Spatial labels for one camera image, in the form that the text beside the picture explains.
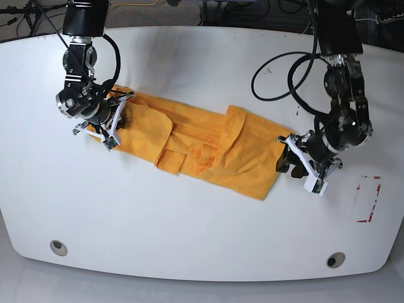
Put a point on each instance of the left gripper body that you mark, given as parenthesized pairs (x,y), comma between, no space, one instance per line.
(322,161)

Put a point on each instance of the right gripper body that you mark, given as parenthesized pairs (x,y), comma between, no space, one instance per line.
(103,125)

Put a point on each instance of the yellow T-shirt with script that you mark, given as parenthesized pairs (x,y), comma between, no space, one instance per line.
(237,150)

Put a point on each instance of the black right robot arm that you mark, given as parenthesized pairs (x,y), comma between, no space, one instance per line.
(99,106)

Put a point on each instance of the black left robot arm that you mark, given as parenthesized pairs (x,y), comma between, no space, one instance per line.
(348,123)

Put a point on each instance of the red tape rectangle marking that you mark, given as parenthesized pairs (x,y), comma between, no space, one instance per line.
(366,196)

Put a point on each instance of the left table grommet hole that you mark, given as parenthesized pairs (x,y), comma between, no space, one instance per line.
(58,248)

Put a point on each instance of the black tripod stand legs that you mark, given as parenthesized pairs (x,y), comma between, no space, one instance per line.
(20,23)

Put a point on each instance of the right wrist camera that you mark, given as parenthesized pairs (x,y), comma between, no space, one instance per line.
(111,141)

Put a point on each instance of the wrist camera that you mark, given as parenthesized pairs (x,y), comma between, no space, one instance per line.
(315,185)
(111,141)

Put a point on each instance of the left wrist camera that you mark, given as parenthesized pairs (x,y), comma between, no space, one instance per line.
(315,185)

